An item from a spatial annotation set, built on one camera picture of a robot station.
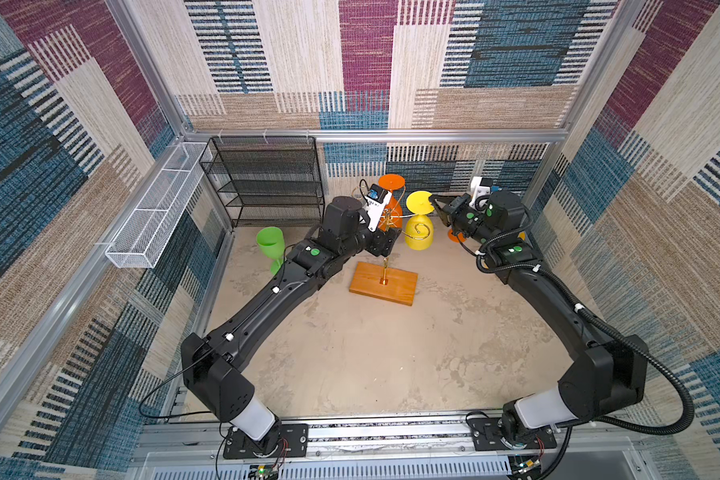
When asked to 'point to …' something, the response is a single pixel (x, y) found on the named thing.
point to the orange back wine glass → (393, 218)
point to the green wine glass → (271, 242)
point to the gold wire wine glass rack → (383, 282)
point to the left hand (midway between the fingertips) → (389, 218)
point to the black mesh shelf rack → (267, 181)
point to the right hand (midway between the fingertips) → (427, 199)
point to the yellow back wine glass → (419, 229)
